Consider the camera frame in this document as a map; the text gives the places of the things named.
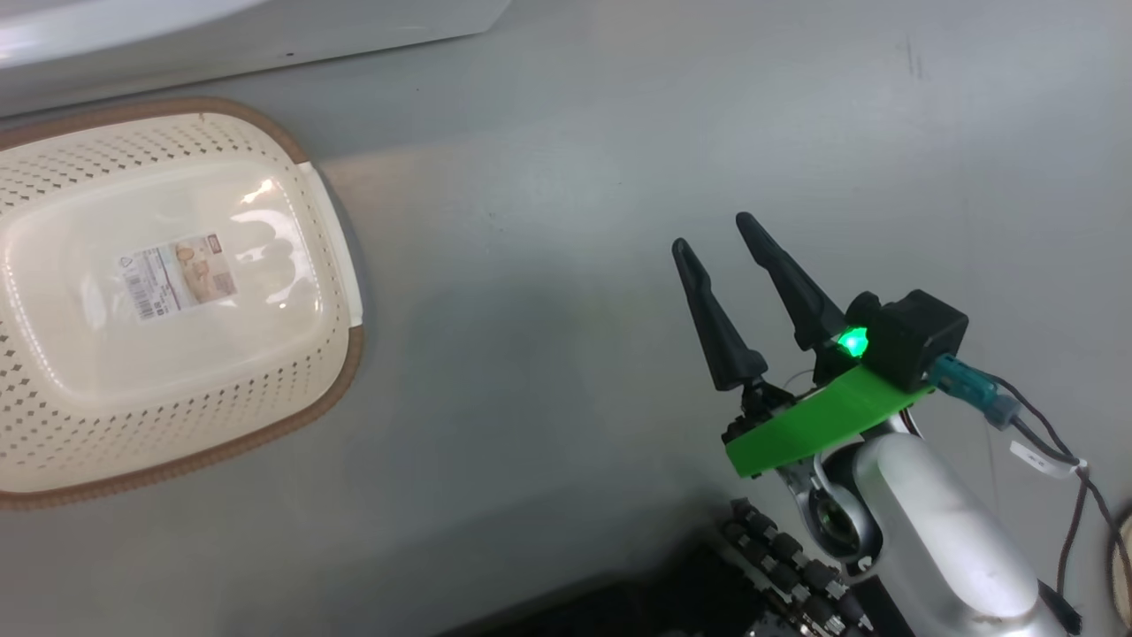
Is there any cream perforated laundry basket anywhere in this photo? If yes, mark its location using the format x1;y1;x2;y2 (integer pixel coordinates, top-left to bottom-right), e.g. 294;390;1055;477
0;97;365;511

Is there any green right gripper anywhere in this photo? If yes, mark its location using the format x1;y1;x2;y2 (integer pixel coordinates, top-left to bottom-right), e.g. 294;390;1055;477
670;212;937;479

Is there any printed product sticker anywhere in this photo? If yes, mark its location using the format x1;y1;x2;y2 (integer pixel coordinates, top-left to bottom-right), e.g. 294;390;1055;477
115;233;240;321

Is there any black cable with teal connector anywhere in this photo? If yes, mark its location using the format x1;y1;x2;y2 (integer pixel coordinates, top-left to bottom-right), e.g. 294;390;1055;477
929;354;1090;637

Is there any white front-load washing machine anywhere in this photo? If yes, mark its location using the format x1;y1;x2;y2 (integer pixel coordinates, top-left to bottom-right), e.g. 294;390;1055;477
0;0;514;116

